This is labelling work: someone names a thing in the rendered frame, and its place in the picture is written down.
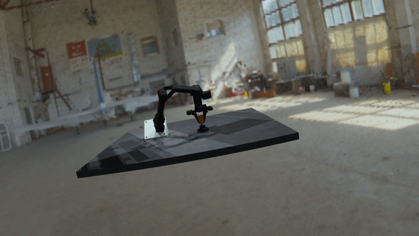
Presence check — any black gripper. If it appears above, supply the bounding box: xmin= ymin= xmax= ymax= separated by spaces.
xmin=186 ymin=100 xmax=213 ymax=123

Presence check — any orange knob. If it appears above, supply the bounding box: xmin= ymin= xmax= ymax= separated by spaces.
xmin=198 ymin=115 xmax=205 ymax=124

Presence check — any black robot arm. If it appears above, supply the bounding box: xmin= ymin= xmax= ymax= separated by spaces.
xmin=153 ymin=84 xmax=212 ymax=132

